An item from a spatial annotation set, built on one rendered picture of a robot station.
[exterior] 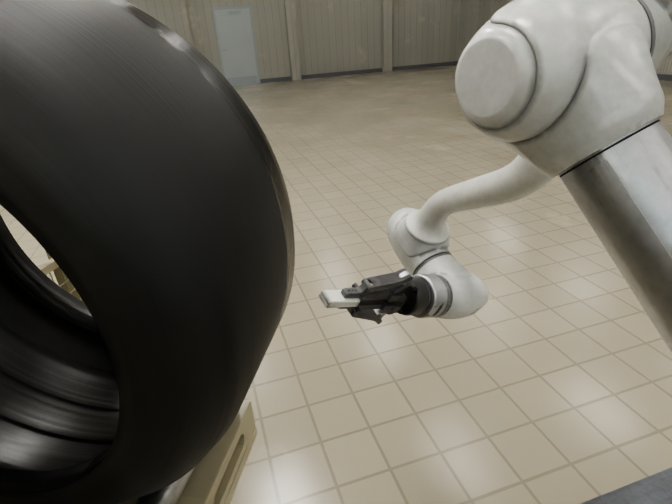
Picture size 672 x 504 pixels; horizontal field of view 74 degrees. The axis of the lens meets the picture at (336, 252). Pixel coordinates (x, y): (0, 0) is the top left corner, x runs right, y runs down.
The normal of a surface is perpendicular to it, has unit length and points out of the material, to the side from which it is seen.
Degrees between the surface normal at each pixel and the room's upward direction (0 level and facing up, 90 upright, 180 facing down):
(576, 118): 96
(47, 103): 60
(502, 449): 0
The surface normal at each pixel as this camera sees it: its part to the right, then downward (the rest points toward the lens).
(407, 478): -0.06, -0.89
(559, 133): -0.53, 0.60
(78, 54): 0.57, -0.49
